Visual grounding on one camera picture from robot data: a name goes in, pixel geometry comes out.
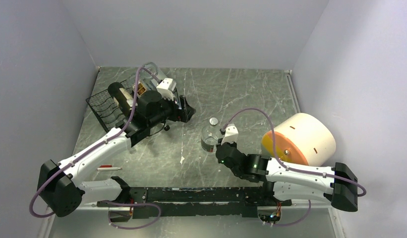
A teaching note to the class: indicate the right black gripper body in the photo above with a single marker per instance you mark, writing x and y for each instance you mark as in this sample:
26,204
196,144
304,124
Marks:
231,145

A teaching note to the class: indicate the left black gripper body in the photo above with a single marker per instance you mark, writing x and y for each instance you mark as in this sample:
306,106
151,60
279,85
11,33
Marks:
168,110

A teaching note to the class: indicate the small clear capped bottle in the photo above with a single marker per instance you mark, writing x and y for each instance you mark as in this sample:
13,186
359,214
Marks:
210,134

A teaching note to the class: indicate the clear gold label bottle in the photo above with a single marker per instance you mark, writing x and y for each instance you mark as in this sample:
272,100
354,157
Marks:
140,89

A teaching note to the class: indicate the dark green wine bottle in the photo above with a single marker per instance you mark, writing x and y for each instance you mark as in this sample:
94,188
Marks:
123,99

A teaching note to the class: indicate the black wire wine rack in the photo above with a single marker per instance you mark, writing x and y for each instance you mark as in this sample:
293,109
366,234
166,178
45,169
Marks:
104,109

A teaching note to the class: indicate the round clear silver-cap bottle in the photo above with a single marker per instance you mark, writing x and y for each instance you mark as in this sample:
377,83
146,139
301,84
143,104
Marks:
151,76

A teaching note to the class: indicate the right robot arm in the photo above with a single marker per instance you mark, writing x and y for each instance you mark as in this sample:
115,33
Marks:
337,184

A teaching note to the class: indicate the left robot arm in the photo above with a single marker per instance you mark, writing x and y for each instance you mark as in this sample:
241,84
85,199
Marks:
63,186

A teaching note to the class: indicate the white orange cylinder container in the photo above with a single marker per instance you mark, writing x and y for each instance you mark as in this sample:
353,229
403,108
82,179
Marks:
301,139

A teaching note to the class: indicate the red white pen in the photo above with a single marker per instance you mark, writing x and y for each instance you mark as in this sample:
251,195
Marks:
108,168

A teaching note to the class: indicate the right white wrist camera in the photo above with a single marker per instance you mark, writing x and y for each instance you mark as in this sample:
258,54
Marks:
230,134

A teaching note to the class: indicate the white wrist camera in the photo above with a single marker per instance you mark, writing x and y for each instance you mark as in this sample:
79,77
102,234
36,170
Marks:
166,88
230,134

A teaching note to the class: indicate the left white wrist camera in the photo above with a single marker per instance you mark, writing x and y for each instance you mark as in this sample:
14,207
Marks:
166,88

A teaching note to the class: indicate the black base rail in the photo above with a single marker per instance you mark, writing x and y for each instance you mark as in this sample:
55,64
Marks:
199,201

